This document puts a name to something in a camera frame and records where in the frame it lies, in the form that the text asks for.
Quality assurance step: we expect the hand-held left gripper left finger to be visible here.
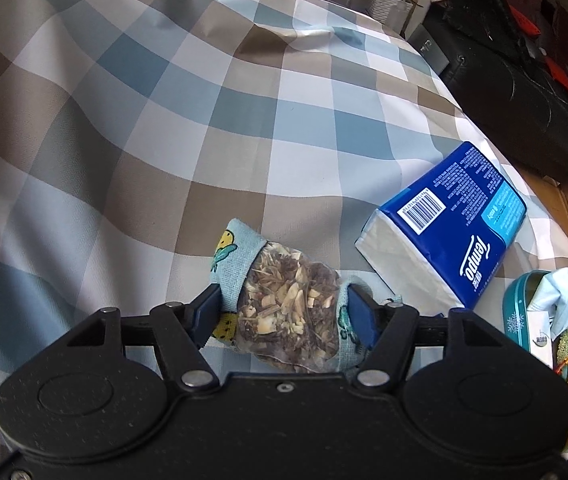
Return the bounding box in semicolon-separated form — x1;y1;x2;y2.
66;282;222;392

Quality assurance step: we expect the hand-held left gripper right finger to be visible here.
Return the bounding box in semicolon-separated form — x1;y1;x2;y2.
346;285;510;392

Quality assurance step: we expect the light blue herb sachet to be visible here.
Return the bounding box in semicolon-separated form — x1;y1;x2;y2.
203;217;405;376

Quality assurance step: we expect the teal tin with gold inside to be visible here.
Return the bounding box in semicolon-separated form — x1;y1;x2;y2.
503;270;568;376

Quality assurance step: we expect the blue face mask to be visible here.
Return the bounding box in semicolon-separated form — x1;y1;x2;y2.
526;267;568;341

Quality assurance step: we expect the blue tissue pack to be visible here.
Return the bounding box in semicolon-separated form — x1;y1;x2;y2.
355;141;528;311

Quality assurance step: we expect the blue brown checked blanket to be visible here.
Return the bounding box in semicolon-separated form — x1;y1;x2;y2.
0;0;568;461

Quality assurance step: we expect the grey leaning panel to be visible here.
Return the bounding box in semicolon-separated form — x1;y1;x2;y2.
406;25;452;77

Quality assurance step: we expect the black leather sofa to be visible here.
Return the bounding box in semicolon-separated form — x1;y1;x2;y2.
409;0;568;186

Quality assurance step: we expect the white woven plant pot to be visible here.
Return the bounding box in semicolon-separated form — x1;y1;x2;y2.
368;0;413;24

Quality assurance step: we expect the large red cushion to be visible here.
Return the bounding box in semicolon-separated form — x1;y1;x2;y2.
544;55;568;101

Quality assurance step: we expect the small red cushion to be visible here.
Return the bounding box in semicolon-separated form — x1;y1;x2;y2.
506;5;537;36

